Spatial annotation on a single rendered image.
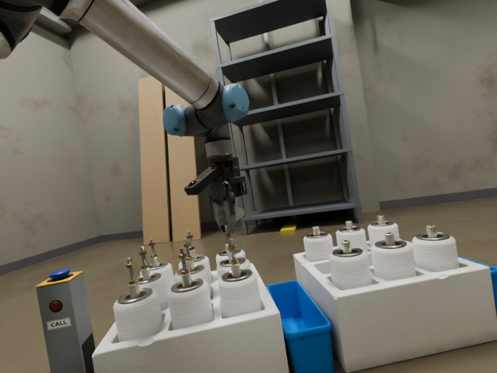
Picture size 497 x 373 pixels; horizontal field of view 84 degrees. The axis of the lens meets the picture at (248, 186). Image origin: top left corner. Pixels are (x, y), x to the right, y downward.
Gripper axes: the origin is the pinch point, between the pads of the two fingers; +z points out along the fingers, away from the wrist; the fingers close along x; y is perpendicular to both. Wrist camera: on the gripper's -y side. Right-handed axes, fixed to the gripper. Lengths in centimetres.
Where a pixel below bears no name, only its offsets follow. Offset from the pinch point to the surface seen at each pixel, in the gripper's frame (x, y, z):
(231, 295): -11.8, -10.5, 12.5
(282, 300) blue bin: 0.1, 18.8, 28.3
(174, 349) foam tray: -6.5, -23.4, 19.7
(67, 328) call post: 14.4, -37.4, 14.1
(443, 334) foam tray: -43, 26, 31
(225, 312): -9.2, -11.0, 16.8
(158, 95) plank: 209, 103, -118
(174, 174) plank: 185, 93, -30
